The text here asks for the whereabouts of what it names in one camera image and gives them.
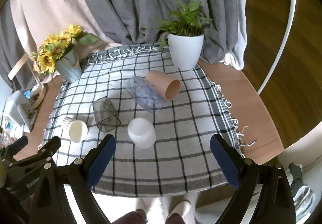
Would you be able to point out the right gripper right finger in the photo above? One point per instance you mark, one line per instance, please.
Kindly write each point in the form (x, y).
(275, 203)

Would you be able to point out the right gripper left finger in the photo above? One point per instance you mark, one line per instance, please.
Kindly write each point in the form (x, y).
(50, 203)

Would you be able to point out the plaid tablecloth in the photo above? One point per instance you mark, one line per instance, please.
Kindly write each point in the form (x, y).
(161, 153)

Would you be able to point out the clear blue plastic cup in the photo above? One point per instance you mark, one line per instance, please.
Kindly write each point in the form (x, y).
(144, 94)

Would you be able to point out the pink cup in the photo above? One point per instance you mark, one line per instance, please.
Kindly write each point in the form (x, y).
(166, 85)

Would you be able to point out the white mesh desk fan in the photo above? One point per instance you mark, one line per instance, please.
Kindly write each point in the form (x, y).
(18, 110)

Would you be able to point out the light blue ribbed vase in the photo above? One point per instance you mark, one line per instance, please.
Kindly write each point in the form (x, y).
(69, 67)

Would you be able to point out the checkered paper cup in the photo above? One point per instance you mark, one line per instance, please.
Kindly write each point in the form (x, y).
(76, 130)

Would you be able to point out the smoky grey square cup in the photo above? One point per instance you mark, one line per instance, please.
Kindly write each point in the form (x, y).
(105, 115)

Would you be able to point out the round wooden tray stand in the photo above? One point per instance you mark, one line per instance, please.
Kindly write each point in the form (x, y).
(38, 90)

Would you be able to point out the green pothos plant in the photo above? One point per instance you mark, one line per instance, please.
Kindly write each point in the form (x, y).
(187, 21)

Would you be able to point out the white frosted cup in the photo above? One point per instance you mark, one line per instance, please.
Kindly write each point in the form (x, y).
(142, 133)

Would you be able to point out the white slipper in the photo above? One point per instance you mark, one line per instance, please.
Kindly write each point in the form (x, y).
(180, 211)

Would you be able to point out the white plant pot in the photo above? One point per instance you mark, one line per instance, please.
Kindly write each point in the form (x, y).
(185, 50)

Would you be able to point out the grey curtain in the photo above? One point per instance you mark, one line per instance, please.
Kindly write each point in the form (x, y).
(136, 22)

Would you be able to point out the pink curtain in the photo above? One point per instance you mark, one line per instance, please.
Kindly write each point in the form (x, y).
(35, 20)

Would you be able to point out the sunflower bouquet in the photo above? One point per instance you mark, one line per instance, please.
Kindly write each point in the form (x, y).
(57, 46)

